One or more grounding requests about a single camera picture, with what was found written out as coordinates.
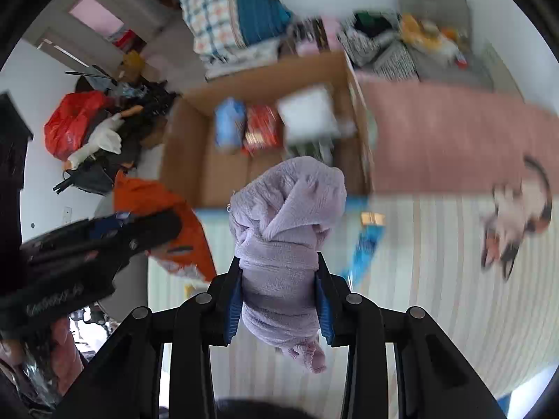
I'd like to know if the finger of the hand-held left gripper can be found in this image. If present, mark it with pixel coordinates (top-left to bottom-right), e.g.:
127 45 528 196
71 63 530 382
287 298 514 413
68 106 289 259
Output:
83 208 183 259

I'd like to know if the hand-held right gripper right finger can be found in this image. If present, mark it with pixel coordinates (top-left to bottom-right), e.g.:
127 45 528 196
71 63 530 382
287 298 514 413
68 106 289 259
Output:
313 251 508 419

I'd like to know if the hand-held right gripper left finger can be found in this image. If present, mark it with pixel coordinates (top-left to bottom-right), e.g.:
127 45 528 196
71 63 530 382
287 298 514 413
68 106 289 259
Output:
52 257 244 419

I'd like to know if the lavender fleece garment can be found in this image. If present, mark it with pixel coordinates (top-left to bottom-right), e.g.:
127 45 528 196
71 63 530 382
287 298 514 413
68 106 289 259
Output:
228 156 347 374

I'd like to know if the large cardboard box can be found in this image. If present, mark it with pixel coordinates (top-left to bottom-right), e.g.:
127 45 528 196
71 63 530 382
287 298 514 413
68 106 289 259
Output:
159 51 377 208

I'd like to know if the person's left forearm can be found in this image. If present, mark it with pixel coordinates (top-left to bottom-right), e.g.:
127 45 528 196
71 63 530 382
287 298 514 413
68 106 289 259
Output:
0 316 90 402

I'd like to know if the orange cloth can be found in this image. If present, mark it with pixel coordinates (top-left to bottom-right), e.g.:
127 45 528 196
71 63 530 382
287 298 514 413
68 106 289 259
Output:
112 171 218 284

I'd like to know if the black bag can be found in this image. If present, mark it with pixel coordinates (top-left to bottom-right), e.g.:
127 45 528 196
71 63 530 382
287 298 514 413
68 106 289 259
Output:
53 157 118 196

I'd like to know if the white plush toy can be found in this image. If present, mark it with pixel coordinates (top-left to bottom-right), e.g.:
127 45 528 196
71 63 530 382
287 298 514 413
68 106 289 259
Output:
65 114 123 171

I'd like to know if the striped bed sheet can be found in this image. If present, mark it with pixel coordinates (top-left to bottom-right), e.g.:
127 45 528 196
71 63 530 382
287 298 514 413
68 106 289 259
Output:
147 194 557 419

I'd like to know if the dark wooden cabinet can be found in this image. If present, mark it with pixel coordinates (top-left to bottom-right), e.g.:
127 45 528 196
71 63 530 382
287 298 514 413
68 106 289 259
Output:
0 91 35 249

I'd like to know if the red plastic bag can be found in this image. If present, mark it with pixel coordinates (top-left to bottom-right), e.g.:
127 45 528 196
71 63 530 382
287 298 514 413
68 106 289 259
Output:
44 91 115 161

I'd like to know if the light blue packet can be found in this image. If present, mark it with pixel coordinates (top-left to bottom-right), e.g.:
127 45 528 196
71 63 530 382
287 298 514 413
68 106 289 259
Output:
213 97 246 154

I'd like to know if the red patterned packet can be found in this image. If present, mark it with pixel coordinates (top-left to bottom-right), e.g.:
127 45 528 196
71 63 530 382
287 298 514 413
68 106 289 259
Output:
241 104 284 156

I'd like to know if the white square box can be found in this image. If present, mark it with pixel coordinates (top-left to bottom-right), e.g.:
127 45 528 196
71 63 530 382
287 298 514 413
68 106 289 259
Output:
278 86 342 146

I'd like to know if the calico cat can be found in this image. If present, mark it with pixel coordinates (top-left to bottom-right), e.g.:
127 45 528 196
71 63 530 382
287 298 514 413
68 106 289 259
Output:
479 156 553 281

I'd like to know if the pink blanket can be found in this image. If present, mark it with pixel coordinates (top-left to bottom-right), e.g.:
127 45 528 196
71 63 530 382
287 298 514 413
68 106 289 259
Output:
356 74 559 195

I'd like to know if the plaid checked quilt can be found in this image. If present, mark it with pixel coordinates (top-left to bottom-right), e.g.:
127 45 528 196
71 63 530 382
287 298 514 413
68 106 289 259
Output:
179 0 280 80

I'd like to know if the door with pink pane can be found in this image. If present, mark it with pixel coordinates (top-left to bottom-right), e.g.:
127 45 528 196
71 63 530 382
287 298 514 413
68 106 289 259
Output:
32 0 151 59

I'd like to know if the teal blue cloth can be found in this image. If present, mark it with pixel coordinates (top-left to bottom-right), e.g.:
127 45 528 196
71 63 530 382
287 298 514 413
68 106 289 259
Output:
236 0 292 48

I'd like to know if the black and white patterned cloth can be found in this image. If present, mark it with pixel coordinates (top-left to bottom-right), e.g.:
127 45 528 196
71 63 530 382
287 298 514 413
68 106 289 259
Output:
338 13 421 81

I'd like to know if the yellow plush toy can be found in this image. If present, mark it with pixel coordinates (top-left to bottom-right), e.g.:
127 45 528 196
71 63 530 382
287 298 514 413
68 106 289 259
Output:
399 14 459 55

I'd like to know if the grey cushioned chair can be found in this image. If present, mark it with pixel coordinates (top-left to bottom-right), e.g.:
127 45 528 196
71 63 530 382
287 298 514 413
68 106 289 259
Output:
395 0 496 92

